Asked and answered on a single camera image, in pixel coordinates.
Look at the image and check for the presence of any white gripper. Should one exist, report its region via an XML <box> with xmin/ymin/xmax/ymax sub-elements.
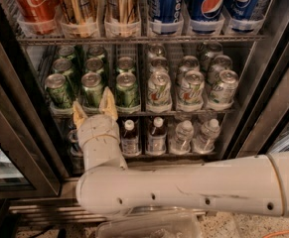
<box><xmin>72</xmin><ymin>86</ymin><xmax>120</xmax><ymax>148</ymax></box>

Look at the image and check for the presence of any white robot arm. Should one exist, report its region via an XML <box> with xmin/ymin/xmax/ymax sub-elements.
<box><xmin>72</xmin><ymin>89</ymin><xmax>289</xmax><ymax>217</ymax></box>

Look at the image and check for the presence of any silver blue can front left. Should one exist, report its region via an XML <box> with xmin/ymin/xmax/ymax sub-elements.
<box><xmin>68</xmin><ymin>129</ymin><xmax>82</xmax><ymax>157</ymax></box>

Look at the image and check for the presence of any green can middle second row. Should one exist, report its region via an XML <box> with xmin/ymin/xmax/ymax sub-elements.
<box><xmin>84</xmin><ymin>58</ymin><xmax>104</xmax><ymax>74</ymax></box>

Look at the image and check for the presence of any green can second row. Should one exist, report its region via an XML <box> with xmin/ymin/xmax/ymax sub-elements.
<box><xmin>53</xmin><ymin>59</ymin><xmax>77</xmax><ymax>88</ymax></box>
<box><xmin>84</xmin><ymin>58</ymin><xmax>104</xmax><ymax>74</ymax></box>
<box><xmin>115</xmin><ymin>57</ymin><xmax>136</xmax><ymax>74</ymax></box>

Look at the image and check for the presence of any green can left second row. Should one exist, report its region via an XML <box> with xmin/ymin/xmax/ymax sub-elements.
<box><xmin>53</xmin><ymin>59</ymin><xmax>77</xmax><ymax>88</ymax></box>

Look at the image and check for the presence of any green can right second row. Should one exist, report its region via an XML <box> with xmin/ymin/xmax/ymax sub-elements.
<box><xmin>115</xmin><ymin>57</ymin><xmax>136</xmax><ymax>74</ymax></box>

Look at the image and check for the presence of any green can middle back row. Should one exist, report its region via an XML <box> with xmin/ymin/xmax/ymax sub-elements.
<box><xmin>86</xmin><ymin>45</ymin><xmax>107</xmax><ymax>60</ymax></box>

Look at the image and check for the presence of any green can left back row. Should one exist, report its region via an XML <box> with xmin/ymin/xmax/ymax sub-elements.
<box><xmin>57</xmin><ymin>46</ymin><xmax>78</xmax><ymax>62</ymax></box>

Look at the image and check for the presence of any white diet can front left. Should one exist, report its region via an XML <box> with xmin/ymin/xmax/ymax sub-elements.
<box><xmin>147</xmin><ymin>70</ymin><xmax>171</xmax><ymax>106</ymax></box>

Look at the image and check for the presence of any white diet can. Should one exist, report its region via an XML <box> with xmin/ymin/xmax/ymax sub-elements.
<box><xmin>176</xmin><ymin>56</ymin><xmax>200</xmax><ymax>80</ymax></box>
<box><xmin>147</xmin><ymin>70</ymin><xmax>171</xmax><ymax>106</ymax></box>
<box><xmin>207</xmin><ymin>55</ymin><xmax>232</xmax><ymax>85</ymax></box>
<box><xmin>149</xmin><ymin>57</ymin><xmax>169</xmax><ymax>73</ymax></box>
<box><xmin>209</xmin><ymin>69</ymin><xmax>239</xmax><ymax>104</ymax></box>
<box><xmin>178</xmin><ymin>70</ymin><xmax>205</xmax><ymax>105</ymax></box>
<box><xmin>147</xmin><ymin>44</ymin><xmax>166</xmax><ymax>60</ymax></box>
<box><xmin>197</xmin><ymin>42</ymin><xmax>223</xmax><ymax>67</ymax></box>

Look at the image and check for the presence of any white diet can back left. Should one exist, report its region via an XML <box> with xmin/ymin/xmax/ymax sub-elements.
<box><xmin>147</xmin><ymin>44</ymin><xmax>166</xmax><ymax>60</ymax></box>

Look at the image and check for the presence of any fridge glass door left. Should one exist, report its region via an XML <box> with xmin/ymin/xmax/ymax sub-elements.
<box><xmin>0</xmin><ymin>13</ymin><xmax>62</xmax><ymax>200</ymax></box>

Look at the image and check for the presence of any gold can right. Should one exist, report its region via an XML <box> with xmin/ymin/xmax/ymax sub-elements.
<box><xmin>105</xmin><ymin>0</ymin><xmax>139</xmax><ymax>37</ymax></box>

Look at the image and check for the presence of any gold can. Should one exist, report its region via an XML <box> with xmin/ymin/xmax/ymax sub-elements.
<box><xmin>105</xmin><ymin>0</ymin><xmax>139</xmax><ymax>37</ymax></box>
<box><xmin>60</xmin><ymin>0</ymin><xmax>98</xmax><ymax>38</ymax></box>

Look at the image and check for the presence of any white diet can front middle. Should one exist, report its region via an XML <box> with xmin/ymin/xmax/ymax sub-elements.
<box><xmin>178</xmin><ymin>70</ymin><xmax>205</xmax><ymax>105</ymax></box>

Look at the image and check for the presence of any gold can left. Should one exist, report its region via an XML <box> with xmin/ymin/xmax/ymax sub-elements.
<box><xmin>60</xmin><ymin>0</ymin><xmax>98</xmax><ymax>38</ymax></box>

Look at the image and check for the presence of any stainless steel fridge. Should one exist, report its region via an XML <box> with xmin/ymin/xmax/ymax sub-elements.
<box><xmin>0</xmin><ymin>0</ymin><xmax>289</xmax><ymax>220</ymax></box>

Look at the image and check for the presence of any red Coca-Cola can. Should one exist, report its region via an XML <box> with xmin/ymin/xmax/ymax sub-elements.
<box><xmin>16</xmin><ymin>0</ymin><xmax>56</xmax><ymax>35</ymax></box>

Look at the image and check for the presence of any blue Pepsi can left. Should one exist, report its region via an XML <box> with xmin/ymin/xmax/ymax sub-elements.
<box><xmin>148</xmin><ymin>0</ymin><xmax>183</xmax><ymax>35</ymax></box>

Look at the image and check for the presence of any blue pepsi can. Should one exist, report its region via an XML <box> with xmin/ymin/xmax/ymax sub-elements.
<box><xmin>148</xmin><ymin>0</ymin><xmax>183</xmax><ymax>35</ymax></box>
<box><xmin>229</xmin><ymin>0</ymin><xmax>263</xmax><ymax>33</ymax></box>
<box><xmin>189</xmin><ymin>0</ymin><xmax>223</xmax><ymax>34</ymax></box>

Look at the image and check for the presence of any white diet can front right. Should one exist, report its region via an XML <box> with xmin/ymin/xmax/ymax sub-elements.
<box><xmin>209</xmin><ymin>69</ymin><xmax>239</xmax><ymax>104</ymax></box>

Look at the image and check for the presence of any white diet can back right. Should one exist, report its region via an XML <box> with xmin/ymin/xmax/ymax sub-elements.
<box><xmin>197</xmin><ymin>42</ymin><xmax>223</xmax><ymax>67</ymax></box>

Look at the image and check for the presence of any blue Pepsi can middle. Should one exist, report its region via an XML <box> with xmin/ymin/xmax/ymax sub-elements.
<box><xmin>189</xmin><ymin>0</ymin><xmax>223</xmax><ymax>34</ymax></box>

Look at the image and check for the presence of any blue Pepsi can right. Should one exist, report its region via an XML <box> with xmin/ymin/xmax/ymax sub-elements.
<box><xmin>229</xmin><ymin>0</ymin><xmax>263</xmax><ymax>33</ymax></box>

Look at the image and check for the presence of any dark tea bottle left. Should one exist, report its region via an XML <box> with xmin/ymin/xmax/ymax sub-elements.
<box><xmin>121</xmin><ymin>120</ymin><xmax>139</xmax><ymax>156</ymax></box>

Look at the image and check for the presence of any dark tea bottle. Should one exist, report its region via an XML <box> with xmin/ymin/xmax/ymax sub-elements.
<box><xmin>147</xmin><ymin>117</ymin><xmax>167</xmax><ymax>156</ymax></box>
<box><xmin>121</xmin><ymin>120</ymin><xmax>139</xmax><ymax>156</ymax></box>

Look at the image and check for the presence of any dark tea bottle right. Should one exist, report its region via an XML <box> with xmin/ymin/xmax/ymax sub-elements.
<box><xmin>147</xmin><ymin>117</ymin><xmax>167</xmax><ymax>156</ymax></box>

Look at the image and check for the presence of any clear water bottle left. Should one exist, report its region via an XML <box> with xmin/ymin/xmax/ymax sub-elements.
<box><xmin>170</xmin><ymin>120</ymin><xmax>194</xmax><ymax>155</ymax></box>

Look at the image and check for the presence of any clear water bottle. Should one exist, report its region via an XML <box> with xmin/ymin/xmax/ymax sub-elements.
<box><xmin>170</xmin><ymin>120</ymin><xmax>194</xmax><ymax>155</ymax></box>
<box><xmin>194</xmin><ymin>119</ymin><xmax>220</xmax><ymax>154</ymax></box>

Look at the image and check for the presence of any clear water bottle right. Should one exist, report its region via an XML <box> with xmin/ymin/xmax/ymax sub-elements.
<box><xmin>194</xmin><ymin>119</ymin><xmax>220</xmax><ymax>154</ymax></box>

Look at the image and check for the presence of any clear plastic bin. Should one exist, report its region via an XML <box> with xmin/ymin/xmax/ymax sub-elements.
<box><xmin>95</xmin><ymin>207</ymin><xmax>204</xmax><ymax>238</ymax></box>

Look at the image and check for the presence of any middle wire shelf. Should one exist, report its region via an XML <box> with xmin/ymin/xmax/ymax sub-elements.
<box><xmin>51</xmin><ymin>108</ymin><xmax>236</xmax><ymax>118</ymax></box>

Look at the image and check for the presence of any wire shelf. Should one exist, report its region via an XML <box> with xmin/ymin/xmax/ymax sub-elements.
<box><xmin>17</xmin><ymin>35</ymin><xmax>267</xmax><ymax>46</ymax></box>
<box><xmin>51</xmin><ymin>108</ymin><xmax>236</xmax><ymax>118</ymax></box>

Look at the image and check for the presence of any top wire shelf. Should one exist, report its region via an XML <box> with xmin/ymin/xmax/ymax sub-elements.
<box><xmin>17</xmin><ymin>35</ymin><xmax>267</xmax><ymax>46</ymax></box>

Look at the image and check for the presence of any orange cable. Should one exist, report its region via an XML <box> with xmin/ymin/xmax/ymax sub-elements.
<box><xmin>262</xmin><ymin>217</ymin><xmax>289</xmax><ymax>238</ymax></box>

